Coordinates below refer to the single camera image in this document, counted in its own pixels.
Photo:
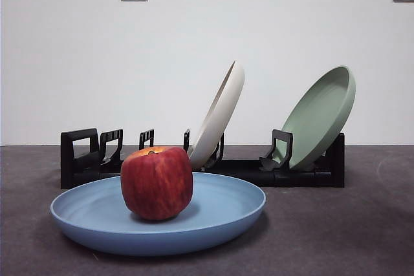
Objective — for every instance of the blue plate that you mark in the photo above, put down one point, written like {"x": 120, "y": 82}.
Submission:
{"x": 226, "y": 205}

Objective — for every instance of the red apple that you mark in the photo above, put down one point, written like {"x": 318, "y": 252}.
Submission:
{"x": 155, "y": 185}

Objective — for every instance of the cream white plate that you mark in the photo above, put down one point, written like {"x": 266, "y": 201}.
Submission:
{"x": 226, "y": 104}

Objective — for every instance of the black plate rack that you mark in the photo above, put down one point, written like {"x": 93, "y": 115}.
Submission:
{"x": 77, "y": 132}

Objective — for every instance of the pale green plate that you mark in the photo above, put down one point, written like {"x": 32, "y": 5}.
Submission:
{"x": 320, "y": 111}

